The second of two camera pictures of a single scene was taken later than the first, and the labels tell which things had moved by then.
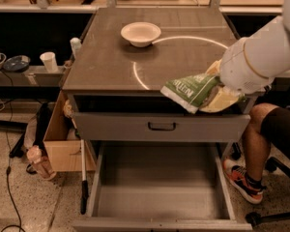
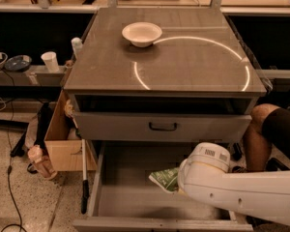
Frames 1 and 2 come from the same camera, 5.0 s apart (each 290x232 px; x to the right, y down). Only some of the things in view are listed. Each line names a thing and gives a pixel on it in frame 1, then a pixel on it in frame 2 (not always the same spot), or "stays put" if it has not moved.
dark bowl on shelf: x=17 y=63 stays put
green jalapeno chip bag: x=193 y=92 to x=166 y=179
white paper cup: x=49 y=61 stays put
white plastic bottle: x=75 y=44 stays put
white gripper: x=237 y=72 to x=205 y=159
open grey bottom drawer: x=160 y=187 stays put
